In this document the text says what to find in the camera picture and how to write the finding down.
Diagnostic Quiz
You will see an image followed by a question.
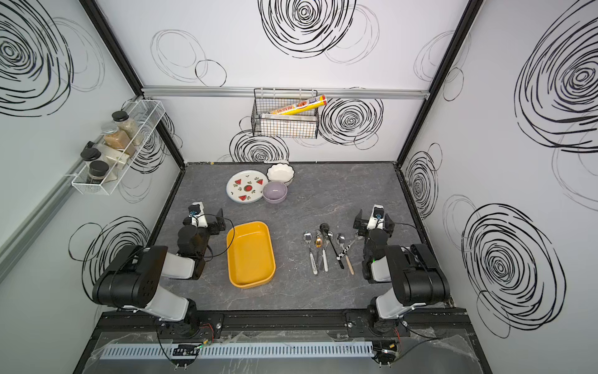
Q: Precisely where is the wooden handle spoon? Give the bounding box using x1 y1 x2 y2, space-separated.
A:
341 252 355 275

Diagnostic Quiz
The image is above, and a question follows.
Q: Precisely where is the black long spoon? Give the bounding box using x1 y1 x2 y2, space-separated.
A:
319 223 345 270

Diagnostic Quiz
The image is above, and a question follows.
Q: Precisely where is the iridescent gold spoon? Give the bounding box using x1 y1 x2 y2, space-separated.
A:
315 233 323 268

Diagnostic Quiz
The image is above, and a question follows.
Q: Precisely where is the silver spoon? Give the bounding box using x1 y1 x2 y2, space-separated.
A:
303 231 319 275

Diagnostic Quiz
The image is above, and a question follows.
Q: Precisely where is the cow pattern handle spoon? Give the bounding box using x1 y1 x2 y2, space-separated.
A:
336 233 363 261

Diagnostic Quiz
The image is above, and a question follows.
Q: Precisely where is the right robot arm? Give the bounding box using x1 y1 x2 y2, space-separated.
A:
353 205 451 336

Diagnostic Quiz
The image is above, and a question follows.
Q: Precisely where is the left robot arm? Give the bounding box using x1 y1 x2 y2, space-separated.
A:
91 214 227 335

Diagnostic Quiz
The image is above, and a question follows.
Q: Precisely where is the yellow storage box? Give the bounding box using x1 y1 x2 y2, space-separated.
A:
227 221 277 289

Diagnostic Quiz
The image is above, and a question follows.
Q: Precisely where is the yellow foil roll box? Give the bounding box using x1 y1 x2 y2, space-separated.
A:
270 95 328 115

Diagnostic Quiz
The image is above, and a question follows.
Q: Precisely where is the watermelon pattern plate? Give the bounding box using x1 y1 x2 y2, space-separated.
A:
226 170 269 204

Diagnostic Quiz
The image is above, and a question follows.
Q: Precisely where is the purple bowl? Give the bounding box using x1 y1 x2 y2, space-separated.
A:
263 181 288 204

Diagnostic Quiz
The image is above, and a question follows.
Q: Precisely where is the white scalloped bowl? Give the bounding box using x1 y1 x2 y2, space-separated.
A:
266 163 295 186

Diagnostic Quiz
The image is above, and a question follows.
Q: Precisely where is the front black lid jar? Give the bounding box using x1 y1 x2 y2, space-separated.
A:
87 160 110 185

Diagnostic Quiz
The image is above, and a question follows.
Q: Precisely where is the brown spice jar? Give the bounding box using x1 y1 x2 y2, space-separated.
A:
101 122 135 155

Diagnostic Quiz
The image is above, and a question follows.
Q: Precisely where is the spice jar black lid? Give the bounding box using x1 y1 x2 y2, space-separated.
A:
112 110 140 144

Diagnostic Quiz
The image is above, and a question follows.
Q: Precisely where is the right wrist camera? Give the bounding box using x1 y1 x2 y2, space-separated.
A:
367 204 386 231

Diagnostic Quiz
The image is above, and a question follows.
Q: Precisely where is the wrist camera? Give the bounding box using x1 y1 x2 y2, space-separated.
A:
183 202 208 228
367 204 386 231

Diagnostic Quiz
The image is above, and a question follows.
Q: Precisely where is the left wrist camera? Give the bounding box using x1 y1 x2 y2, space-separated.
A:
183 202 208 228

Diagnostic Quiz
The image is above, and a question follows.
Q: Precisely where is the black wire basket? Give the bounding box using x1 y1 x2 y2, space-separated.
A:
251 87 320 139

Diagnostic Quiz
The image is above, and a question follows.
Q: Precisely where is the white cable duct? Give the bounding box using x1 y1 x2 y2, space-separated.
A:
99 341 375 361

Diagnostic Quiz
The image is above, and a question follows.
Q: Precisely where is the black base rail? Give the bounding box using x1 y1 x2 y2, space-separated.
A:
91 308 475 341

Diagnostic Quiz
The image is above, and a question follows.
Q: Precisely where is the clear wall shelf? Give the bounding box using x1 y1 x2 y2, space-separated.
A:
71 100 168 196

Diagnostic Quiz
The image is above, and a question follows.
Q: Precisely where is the aluminium wall rail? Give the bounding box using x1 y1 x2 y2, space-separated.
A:
142 86 430 100

